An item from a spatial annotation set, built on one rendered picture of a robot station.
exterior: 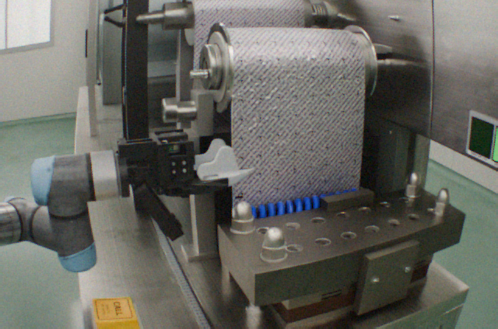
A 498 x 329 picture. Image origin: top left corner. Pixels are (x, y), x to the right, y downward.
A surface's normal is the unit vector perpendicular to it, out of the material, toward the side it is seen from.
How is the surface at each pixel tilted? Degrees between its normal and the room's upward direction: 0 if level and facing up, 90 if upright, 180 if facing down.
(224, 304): 0
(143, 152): 90
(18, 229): 94
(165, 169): 90
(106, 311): 0
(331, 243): 0
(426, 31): 90
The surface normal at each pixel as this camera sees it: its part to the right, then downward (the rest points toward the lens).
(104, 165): 0.24, -0.51
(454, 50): -0.94, 0.10
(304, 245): 0.00, -0.96
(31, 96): 0.34, 0.27
